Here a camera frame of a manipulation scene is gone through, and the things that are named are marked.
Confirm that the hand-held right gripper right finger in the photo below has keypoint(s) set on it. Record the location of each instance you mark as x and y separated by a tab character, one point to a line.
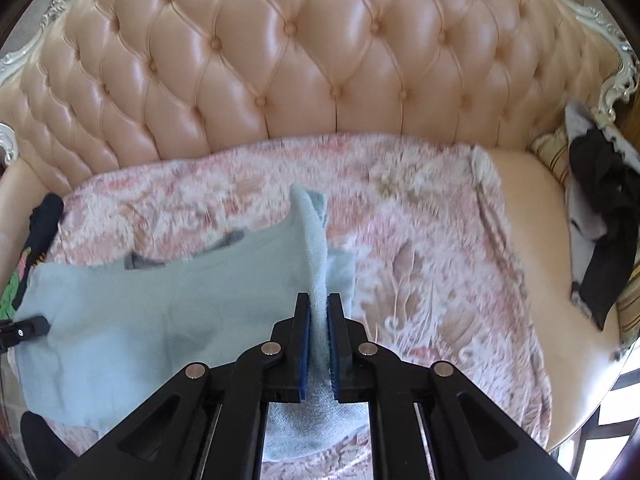
334	350

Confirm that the pink floral blanket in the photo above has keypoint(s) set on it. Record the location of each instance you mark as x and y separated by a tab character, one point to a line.
425	260

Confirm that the black dinosaur print t-shirt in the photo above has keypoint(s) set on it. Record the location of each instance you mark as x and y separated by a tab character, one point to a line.
42	230

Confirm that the grey white garment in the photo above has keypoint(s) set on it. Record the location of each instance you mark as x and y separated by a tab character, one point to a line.
582	220

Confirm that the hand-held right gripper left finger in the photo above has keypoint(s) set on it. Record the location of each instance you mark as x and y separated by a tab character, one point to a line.
305	345

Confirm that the black garment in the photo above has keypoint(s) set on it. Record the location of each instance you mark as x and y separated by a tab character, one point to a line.
610	220

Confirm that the person's dark clothing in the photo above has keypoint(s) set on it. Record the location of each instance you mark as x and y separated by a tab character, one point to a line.
42	445

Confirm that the large grid window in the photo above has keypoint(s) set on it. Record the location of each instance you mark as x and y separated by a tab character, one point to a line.
615	400

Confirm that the striped cushion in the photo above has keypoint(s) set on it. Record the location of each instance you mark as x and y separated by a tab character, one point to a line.
550	150

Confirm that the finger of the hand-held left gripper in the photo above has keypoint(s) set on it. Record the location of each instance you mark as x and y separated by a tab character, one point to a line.
30	327

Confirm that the light blue shirt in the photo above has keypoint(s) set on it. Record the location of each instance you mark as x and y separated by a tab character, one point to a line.
150	310

